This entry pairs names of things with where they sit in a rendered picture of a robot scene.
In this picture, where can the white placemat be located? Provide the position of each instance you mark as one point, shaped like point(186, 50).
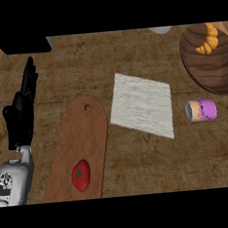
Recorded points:
point(142, 105)

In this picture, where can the dark brown wooden bowl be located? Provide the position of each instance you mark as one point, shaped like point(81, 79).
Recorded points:
point(212, 65)

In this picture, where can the red tomato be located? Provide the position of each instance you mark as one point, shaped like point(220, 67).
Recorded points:
point(81, 175)

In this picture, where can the light wooden board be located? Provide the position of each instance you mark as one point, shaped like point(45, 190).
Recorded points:
point(225, 27)

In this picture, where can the black appliance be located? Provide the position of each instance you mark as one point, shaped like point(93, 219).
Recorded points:
point(23, 45)

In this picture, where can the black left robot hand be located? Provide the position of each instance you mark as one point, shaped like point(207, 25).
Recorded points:
point(20, 116)

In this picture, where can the purple can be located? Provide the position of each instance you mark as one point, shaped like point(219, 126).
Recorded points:
point(202, 110)

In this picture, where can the pale grey object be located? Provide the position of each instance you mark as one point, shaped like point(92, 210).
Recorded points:
point(160, 29)
point(50, 40)

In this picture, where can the orange croissant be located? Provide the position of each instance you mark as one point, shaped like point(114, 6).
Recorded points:
point(208, 40)

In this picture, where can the brown wooden cutting board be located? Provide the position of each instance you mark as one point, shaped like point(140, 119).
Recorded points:
point(81, 145)

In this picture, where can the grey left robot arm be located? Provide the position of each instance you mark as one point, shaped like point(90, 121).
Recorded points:
point(12, 182)

